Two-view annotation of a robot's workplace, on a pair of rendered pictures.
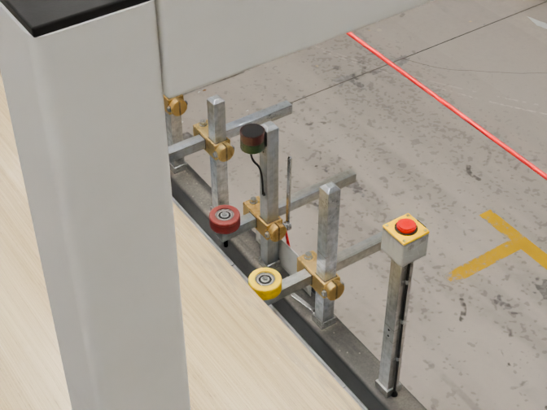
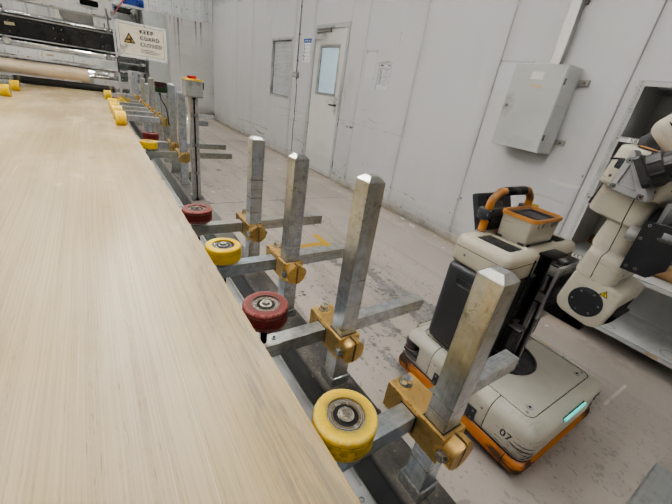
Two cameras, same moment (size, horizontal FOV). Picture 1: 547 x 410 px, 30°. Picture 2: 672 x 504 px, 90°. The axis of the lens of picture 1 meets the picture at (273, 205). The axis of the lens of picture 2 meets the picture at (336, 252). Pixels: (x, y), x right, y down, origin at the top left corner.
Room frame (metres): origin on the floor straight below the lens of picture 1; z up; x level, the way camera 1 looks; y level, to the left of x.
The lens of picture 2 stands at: (-0.02, -0.90, 1.26)
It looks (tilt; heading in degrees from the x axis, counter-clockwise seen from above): 25 degrees down; 357
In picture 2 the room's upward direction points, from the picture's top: 9 degrees clockwise
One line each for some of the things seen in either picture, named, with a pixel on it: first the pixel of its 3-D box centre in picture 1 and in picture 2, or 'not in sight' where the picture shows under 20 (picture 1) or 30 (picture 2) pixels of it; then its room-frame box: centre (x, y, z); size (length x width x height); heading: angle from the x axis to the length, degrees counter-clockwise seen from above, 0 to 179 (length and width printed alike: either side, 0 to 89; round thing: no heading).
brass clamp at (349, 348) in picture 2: not in sight; (335, 332); (0.54, -0.95, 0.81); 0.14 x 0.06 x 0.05; 34
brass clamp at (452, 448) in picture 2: not in sight; (426, 419); (0.33, -1.09, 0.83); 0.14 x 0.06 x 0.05; 34
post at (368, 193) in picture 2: not in sight; (348, 299); (0.52, -0.96, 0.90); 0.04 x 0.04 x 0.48; 34
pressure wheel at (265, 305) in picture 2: not in sight; (264, 327); (0.47, -0.82, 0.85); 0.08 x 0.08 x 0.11
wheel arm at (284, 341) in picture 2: not in sight; (348, 323); (0.58, -0.98, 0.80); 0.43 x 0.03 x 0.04; 124
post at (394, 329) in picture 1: (396, 324); (194, 150); (1.55, -0.27, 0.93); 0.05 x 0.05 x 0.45; 34
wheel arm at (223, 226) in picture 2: not in sight; (262, 223); (1.00, -0.70, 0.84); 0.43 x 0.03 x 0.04; 124
